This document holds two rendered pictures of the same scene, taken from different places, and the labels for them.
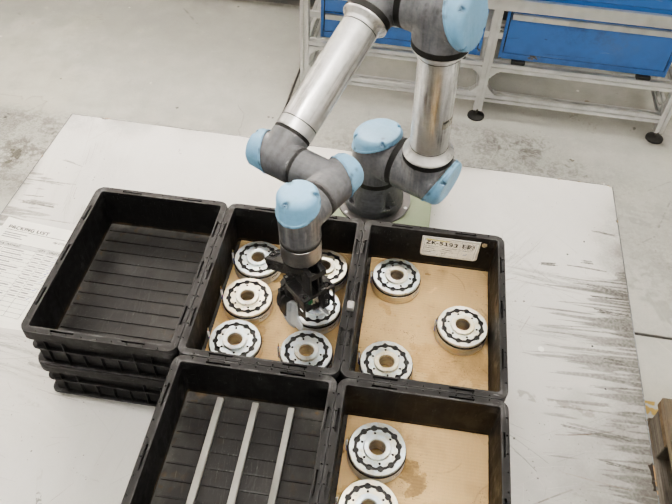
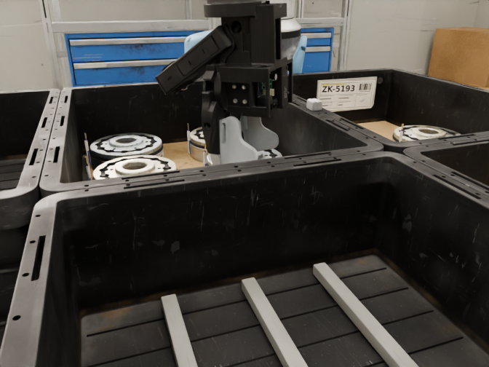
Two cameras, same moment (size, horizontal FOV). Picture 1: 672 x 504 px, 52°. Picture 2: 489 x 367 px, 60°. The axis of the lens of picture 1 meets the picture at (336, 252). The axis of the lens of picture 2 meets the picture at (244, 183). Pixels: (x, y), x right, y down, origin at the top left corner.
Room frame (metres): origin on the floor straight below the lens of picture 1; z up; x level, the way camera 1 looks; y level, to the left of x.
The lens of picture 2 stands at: (0.38, 0.27, 1.06)
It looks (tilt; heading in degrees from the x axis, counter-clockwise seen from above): 24 degrees down; 335
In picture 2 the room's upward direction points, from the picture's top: straight up
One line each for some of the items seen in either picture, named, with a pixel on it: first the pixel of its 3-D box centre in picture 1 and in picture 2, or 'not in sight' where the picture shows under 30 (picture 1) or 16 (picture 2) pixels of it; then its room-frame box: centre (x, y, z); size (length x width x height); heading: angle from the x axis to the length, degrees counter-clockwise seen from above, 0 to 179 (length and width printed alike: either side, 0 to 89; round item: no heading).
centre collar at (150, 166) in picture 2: (247, 295); (134, 167); (0.88, 0.18, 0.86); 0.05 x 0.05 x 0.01
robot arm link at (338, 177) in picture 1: (325, 180); not in sight; (0.93, 0.02, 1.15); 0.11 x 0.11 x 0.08; 56
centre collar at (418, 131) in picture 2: (462, 325); (428, 132); (0.83, -0.26, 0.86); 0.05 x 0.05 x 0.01
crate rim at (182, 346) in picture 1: (278, 283); (186, 120); (0.87, 0.11, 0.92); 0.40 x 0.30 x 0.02; 174
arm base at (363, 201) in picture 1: (374, 184); not in sight; (1.30, -0.09, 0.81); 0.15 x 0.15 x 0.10
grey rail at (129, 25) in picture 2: not in sight; (209, 24); (2.74, -0.64, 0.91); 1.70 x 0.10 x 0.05; 82
